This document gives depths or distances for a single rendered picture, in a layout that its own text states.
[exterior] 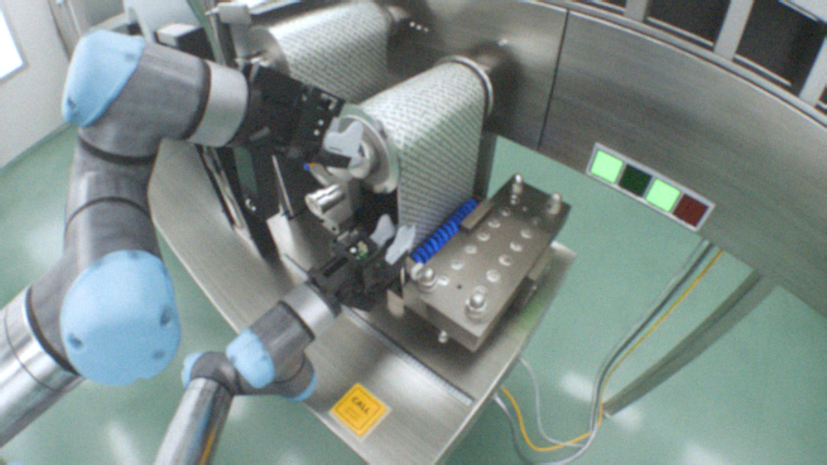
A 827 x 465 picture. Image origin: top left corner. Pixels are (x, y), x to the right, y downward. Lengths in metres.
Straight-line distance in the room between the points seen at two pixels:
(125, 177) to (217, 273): 0.64
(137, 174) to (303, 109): 0.17
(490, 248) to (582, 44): 0.41
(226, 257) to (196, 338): 1.12
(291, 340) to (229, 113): 0.30
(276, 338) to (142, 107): 0.32
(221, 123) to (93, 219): 0.14
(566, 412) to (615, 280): 0.84
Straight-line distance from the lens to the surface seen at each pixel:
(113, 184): 0.31
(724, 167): 0.70
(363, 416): 0.66
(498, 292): 0.65
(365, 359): 0.72
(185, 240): 1.07
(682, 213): 0.75
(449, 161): 0.65
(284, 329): 0.50
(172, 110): 0.31
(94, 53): 0.30
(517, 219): 0.78
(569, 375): 1.80
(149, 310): 0.22
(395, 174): 0.52
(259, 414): 1.73
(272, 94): 0.38
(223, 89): 0.33
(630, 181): 0.73
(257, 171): 0.38
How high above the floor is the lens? 1.56
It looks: 47 degrees down
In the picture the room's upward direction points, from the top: straight up
